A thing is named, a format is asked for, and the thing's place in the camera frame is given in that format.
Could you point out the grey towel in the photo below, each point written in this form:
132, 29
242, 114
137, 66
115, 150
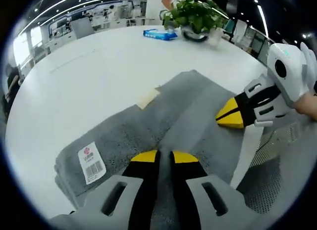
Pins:
173, 111

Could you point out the person's right hand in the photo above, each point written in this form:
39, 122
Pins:
309, 106

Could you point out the grey mesh chair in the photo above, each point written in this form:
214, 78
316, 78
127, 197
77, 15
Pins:
267, 185

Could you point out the clear glass vase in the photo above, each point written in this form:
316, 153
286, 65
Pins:
215, 37

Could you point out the grey black round pot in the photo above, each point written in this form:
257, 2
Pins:
195, 38

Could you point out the green leafy plant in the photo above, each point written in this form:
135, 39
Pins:
195, 14

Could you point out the blue wet wipes packet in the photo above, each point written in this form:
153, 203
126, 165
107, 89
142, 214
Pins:
159, 35

